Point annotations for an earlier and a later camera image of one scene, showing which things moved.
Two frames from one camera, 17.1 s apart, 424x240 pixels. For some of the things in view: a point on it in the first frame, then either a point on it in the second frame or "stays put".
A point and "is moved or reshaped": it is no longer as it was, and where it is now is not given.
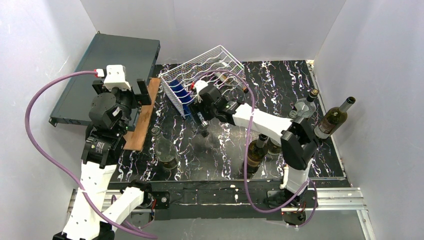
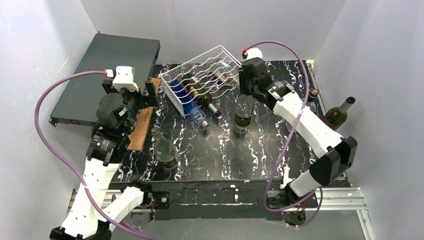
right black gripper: (199, 110) -> (247, 79)
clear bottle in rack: (225, 72) stays put
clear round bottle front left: (165, 150) stays put
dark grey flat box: (139, 56) stays put
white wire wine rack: (215, 66) stays put
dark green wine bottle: (257, 150) is moved or reshaped
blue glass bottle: (183, 96) stays put
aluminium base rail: (327, 199) stays put
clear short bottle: (272, 149) is moved or reshaped
